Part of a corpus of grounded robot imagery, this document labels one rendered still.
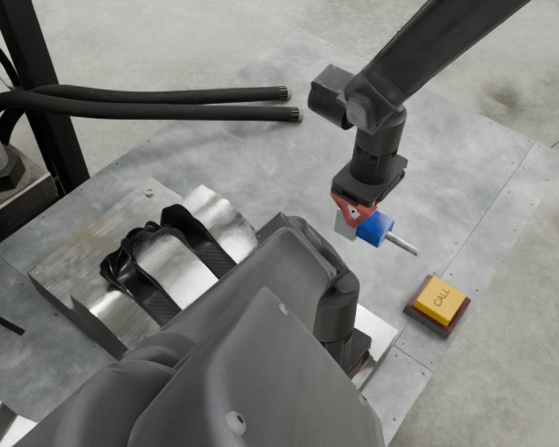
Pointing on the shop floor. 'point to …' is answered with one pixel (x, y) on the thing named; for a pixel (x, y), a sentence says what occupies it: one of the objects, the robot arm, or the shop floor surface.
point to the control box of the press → (76, 166)
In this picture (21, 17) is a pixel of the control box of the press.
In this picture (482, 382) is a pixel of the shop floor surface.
